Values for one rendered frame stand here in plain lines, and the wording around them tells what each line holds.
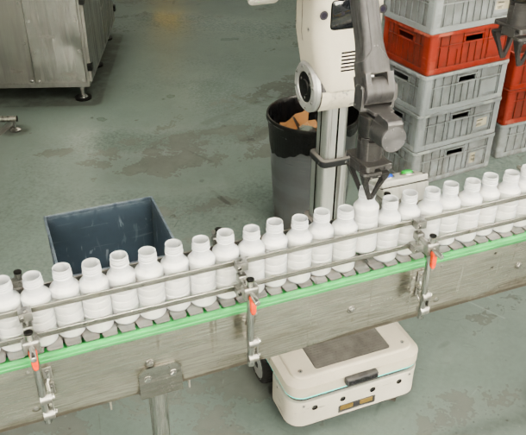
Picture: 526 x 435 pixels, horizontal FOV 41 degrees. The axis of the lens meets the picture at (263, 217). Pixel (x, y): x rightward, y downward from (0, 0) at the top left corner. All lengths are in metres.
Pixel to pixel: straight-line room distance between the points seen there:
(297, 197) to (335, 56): 1.39
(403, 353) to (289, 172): 1.14
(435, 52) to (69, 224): 2.32
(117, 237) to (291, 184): 1.41
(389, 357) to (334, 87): 1.00
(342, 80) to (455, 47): 1.82
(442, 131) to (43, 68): 2.75
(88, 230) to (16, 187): 2.16
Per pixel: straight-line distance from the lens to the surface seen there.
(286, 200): 3.45
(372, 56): 1.52
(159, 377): 1.63
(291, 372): 2.49
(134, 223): 2.13
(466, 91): 4.09
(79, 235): 2.11
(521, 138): 4.66
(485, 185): 1.83
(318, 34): 2.09
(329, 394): 2.56
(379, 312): 1.80
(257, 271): 1.57
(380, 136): 1.48
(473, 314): 3.25
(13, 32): 5.17
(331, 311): 1.71
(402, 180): 1.85
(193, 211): 3.82
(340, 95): 2.18
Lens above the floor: 2.01
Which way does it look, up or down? 32 degrees down
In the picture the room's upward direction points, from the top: straight up
